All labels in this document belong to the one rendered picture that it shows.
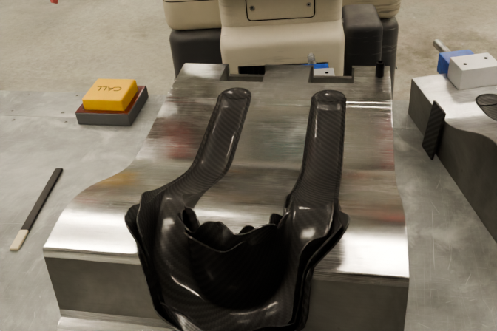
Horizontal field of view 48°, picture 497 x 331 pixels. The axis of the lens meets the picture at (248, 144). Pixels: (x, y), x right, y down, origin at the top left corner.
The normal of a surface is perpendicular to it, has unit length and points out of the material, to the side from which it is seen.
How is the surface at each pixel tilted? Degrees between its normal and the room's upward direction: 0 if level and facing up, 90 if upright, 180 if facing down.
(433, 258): 0
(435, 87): 0
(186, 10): 90
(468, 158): 90
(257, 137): 3
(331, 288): 83
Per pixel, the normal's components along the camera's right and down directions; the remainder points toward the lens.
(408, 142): -0.07, -0.81
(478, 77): 0.12, 0.57
